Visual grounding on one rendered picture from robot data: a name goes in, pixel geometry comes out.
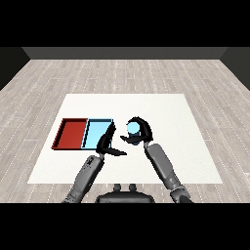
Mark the blue can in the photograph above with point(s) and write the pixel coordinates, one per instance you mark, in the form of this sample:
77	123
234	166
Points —
133	129

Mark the dark grey robot body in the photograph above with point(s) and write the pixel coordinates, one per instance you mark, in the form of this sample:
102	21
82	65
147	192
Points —
125	196

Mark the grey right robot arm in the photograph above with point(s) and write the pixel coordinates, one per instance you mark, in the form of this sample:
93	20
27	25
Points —
164	171

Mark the red open box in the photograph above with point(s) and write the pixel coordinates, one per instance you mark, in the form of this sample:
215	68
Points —
70	133

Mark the light blue open box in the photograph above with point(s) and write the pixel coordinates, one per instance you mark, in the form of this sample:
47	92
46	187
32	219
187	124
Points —
96	133

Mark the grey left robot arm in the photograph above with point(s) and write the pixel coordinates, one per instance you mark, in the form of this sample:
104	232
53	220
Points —
85	178

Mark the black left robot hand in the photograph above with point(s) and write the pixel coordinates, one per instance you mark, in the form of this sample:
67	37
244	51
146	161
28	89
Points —
104	144

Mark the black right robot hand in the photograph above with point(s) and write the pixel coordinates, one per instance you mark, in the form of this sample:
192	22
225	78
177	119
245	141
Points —
146	131

